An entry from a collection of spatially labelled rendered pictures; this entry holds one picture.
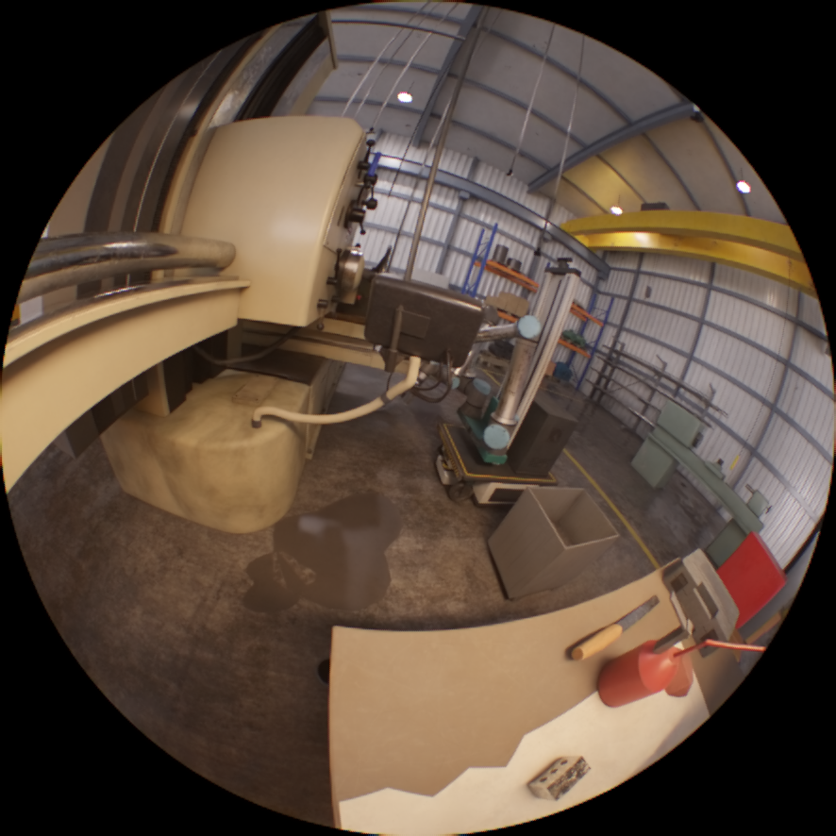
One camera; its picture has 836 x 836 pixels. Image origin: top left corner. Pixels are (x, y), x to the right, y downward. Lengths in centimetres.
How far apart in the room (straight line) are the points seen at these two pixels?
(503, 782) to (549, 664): 17
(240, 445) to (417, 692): 101
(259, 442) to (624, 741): 132
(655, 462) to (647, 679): 504
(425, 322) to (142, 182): 111
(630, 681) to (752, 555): 274
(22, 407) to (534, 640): 78
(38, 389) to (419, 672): 64
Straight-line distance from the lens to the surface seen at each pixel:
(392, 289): 75
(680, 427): 528
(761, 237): 749
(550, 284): 195
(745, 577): 311
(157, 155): 118
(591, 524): 175
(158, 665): 147
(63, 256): 61
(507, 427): 140
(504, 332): 150
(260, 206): 107
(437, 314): 75
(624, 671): 42
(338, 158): 106
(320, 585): 136
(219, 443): 113
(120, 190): 107
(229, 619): 135
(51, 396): 56
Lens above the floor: 125
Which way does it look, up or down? 26 degrees down
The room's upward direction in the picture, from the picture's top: 18 degrees clockwise
